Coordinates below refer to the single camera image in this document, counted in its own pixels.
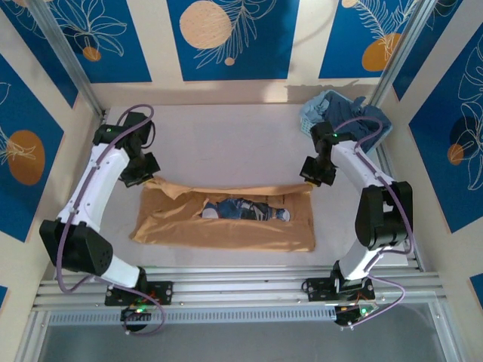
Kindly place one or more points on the orange printed t-shirt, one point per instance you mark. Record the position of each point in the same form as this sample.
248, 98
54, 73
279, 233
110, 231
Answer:
226, 237

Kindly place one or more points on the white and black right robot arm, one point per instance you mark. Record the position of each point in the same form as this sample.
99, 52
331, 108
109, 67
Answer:
358, 166

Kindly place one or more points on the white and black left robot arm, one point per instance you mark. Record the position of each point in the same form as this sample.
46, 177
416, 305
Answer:
98, 181

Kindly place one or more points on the light blue plastic basket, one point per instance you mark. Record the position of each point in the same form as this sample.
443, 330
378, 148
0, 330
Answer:
306, 126

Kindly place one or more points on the light blue t-shirt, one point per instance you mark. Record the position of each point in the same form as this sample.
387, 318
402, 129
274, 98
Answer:
315, 105

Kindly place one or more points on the medium blue t-shirt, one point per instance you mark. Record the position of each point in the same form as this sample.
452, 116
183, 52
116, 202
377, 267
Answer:
373, 113

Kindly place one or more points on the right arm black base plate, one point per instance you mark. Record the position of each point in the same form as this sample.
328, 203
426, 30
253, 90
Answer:
319, 288

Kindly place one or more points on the aluminium rail base frame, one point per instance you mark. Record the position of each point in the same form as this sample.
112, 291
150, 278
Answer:
241, 286

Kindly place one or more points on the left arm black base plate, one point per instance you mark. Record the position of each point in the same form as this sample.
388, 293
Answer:
162, 292

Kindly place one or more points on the aluminium upright post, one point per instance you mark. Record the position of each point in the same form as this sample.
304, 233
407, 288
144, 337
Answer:
403, 41
68, 56

